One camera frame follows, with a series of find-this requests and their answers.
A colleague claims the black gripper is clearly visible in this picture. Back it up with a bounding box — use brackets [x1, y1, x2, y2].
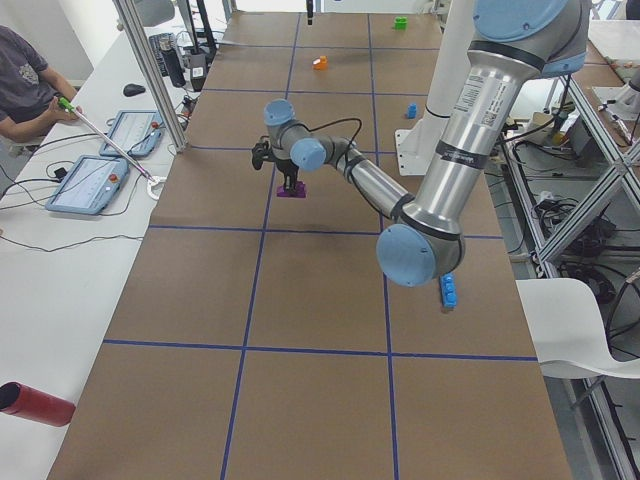
[277, 159, 299, 194]

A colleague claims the purple trapezoid block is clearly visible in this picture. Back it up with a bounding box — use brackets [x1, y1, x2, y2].
[276, 181, 307, 199]

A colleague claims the orange trapezoid block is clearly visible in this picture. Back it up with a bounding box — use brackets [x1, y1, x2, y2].
[312, 55, 329, 71]

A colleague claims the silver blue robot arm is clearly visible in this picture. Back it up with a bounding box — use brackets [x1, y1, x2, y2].
[252, 1, 590, 287]

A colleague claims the small blue toy brick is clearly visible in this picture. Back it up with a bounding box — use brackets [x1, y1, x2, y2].
[405, 103, 418, 119]

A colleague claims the far blue teach pendant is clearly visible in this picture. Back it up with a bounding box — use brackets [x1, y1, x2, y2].
[107, 110, 163, 158]

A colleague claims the blue teach pendant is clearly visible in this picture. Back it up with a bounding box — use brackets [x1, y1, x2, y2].
[45, 155, 129, 215]
[107, 110, 163, 158]

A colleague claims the black computer mouse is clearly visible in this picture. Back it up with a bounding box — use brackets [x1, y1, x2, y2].
[122, 83, 146, 97]

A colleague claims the long blue toy brick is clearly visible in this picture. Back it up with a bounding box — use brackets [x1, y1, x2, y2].
[439, 273, 458, 309]

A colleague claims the green toy brick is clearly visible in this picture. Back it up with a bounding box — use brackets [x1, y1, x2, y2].
[394, 16, 408, 30]

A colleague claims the near blue teach pendant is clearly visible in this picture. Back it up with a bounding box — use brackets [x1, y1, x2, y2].
[45, 155, 129, 215]

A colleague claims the long reach grabber stick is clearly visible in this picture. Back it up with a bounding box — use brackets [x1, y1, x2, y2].
[57, 97, 166, 200]

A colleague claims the seated person grey shirt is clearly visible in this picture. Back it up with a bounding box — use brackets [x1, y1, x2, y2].
[1, 26, 77, 143]

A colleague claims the white plastic chair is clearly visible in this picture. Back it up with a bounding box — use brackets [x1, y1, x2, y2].
[516, 278, 639, 380]

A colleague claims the red cylinder tube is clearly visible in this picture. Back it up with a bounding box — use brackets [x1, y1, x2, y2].
[1, 382, 76, 427]

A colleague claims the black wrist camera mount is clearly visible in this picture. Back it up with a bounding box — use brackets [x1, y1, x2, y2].
[251, 140, 274, 171]

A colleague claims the aluminium frame post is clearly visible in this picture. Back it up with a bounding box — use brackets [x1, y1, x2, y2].
[113, 0, 187, 153]

